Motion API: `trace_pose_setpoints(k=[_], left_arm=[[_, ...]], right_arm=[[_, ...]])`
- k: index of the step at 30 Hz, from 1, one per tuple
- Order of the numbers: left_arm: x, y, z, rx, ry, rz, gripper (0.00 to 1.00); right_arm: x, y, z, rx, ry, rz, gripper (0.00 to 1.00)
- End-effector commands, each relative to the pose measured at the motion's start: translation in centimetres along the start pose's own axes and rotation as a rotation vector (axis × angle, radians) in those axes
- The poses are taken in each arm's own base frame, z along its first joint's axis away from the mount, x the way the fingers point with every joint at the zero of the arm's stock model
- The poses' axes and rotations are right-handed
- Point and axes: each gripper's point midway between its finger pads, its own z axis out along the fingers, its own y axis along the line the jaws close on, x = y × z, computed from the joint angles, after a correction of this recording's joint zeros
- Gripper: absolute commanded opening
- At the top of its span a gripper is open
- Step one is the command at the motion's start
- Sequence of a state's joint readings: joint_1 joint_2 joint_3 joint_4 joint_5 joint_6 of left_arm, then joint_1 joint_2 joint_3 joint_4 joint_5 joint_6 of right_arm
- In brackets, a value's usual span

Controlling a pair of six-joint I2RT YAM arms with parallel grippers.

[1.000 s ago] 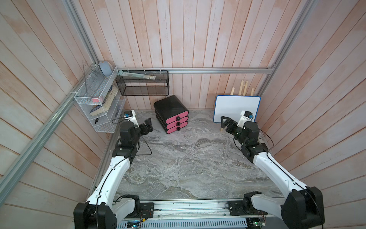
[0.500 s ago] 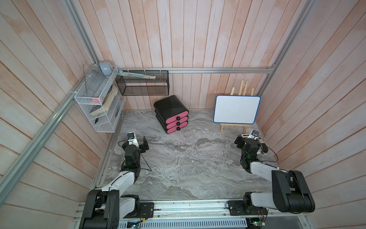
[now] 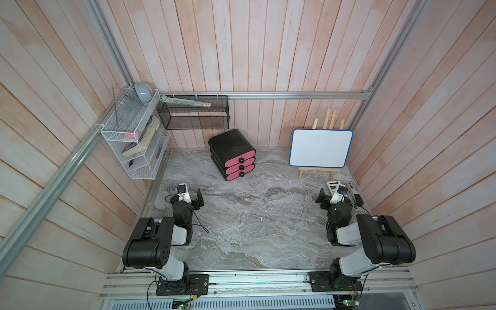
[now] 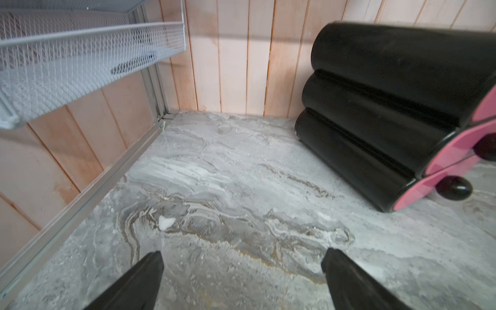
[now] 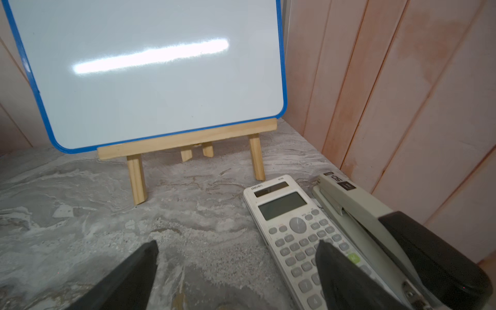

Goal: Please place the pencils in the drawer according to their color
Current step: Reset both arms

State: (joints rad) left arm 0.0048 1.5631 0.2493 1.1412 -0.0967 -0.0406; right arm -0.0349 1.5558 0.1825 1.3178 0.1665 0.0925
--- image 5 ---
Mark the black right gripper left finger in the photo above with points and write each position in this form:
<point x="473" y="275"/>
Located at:
<point x="128" y="286"/>

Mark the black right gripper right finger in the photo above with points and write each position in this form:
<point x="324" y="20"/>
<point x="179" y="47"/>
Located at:
<point x="346" y="286"/>

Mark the white calculator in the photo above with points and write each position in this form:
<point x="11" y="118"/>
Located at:
<point x="292" y="225"/>

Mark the black stapler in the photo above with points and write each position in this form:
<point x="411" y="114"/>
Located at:
<point x="420" y="268"/>

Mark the wooden easel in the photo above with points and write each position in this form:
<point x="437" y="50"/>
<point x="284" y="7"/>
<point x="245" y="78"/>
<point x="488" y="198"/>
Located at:
<point x="133" y="151"/>

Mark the white board with blue frame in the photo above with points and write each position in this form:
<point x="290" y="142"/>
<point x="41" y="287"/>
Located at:
<point x="110" y="72"/>

